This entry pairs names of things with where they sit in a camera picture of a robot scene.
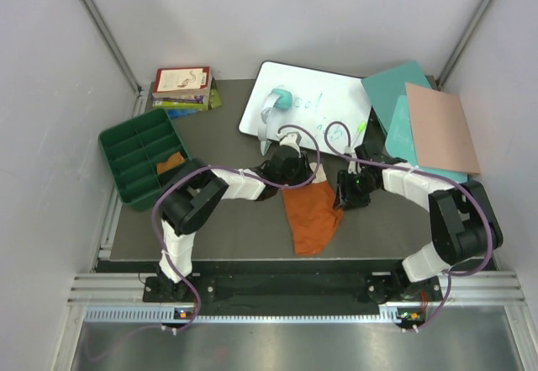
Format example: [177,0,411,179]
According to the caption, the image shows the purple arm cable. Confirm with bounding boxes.
[151,125,323,347]
[325,121,495,334]

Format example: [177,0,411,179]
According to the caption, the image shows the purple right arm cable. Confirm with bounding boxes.
[325,121,495,334]

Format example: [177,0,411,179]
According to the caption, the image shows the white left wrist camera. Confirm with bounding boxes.
[279,131,302,152]

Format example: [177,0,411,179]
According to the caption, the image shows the red cover book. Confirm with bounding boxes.
[152,66,212,98]

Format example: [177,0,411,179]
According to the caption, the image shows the white dry-erase board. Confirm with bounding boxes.
[239,61,372,154]

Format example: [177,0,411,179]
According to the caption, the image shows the mustard brown underwear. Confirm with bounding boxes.
[156,151,186,175]

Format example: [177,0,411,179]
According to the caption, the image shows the blue cover book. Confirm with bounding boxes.
[166,109,204,119]

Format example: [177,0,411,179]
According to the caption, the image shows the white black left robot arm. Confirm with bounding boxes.
[153,145,320,301]

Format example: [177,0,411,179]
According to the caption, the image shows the pink folding board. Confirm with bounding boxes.
[405,82,481,174]

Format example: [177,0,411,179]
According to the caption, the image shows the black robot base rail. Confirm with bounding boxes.
[143,259,441,316]

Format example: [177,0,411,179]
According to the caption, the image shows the green whiteboard marker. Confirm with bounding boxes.
[351,121,367,146]

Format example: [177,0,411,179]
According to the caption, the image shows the green divided plastic tray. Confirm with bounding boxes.
[98,109,191,212]

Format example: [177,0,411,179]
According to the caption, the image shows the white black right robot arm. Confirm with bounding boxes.
[335,146,504,300]

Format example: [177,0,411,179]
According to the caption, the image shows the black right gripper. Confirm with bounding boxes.
[335,169,379,211]

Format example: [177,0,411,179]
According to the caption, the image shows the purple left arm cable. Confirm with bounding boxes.
[151,125,323,347]

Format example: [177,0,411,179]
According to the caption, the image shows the orange underwear white waistband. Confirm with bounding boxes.
[282,165,344,256]

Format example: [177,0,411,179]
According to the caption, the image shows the dark teal folding board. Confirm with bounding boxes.
[361,61,431,139]

